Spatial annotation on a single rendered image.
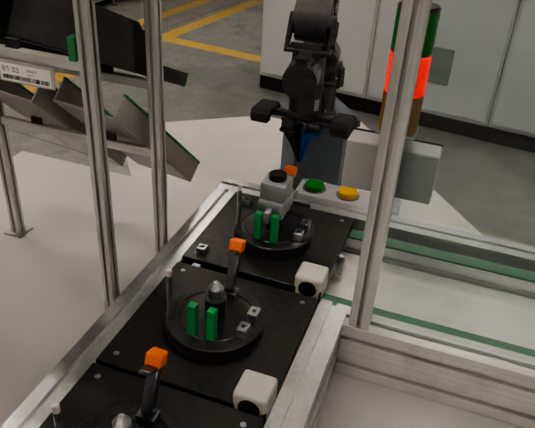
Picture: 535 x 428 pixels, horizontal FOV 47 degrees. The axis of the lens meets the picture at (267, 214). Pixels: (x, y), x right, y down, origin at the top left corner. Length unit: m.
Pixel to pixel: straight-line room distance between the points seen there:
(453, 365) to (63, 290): 0.67
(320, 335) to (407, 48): 0.43
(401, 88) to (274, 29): 3.62
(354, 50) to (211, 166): 2.72
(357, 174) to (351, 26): 3.33
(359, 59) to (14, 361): 3.43
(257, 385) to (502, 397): 0.37
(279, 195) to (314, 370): 0.30
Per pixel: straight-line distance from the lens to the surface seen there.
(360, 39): 4.13
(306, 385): 0.84
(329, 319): 0.95
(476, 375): 0.96
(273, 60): 4.42
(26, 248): 1.29
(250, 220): 1.09
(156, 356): 0.72
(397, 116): 0.77
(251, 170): 1.54
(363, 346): 0.96
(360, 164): 0.83
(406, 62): 0.75
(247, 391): 0.79
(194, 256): 1.03
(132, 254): 1.24
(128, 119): 1.01
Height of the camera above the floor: 1.57
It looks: 32 degrees down
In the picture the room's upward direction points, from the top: 4 degrees clockwise
